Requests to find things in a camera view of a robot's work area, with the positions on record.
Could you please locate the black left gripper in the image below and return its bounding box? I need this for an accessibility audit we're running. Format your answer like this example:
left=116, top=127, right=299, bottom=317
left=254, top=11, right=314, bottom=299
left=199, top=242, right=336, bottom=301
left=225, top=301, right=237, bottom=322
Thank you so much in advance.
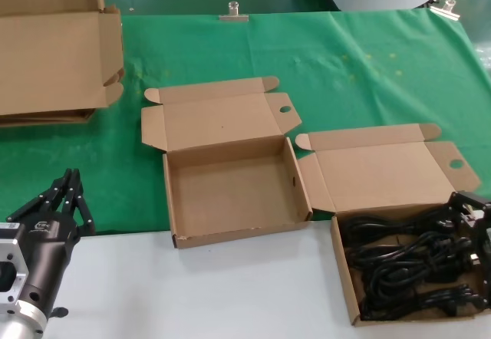
left=7, top=168, right=96, bottom=313

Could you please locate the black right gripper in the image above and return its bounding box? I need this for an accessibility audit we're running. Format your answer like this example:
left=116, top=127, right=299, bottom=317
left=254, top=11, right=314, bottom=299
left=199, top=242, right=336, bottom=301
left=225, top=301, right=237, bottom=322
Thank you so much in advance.
left=447, top=190, right=491, bottom=278

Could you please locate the open brown cardboard mailer box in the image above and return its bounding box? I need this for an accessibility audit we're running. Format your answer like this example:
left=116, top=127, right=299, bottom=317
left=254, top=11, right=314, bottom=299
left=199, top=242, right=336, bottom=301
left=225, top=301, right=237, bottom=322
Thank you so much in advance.
left=295, top=123, right=485, bottom=327
left=140, top=76, right=314, bottom=249

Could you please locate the large open cardboard box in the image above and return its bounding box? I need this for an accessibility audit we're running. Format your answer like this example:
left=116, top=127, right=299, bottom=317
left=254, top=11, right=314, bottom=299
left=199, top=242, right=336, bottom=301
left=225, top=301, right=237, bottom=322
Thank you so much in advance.
left=0, top=0, right=126, bottom=116

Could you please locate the silver binder clip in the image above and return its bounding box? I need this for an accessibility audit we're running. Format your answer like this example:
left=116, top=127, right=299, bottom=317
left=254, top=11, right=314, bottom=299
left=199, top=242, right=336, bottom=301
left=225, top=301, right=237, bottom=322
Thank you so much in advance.
left=219, top=2, right=249, bottom=23
left=429, top=0, right=460, bottom=21

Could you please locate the green table cloth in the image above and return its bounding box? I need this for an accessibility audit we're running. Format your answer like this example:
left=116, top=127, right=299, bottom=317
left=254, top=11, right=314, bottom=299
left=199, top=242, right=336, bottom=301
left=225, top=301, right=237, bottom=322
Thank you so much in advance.
left=0, top=8, right=491, bottom=236

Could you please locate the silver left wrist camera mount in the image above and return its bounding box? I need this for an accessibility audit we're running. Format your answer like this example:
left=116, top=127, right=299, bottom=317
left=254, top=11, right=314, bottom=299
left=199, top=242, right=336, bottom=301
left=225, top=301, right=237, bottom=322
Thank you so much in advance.
left=0, top=222, right=31, bottom=306

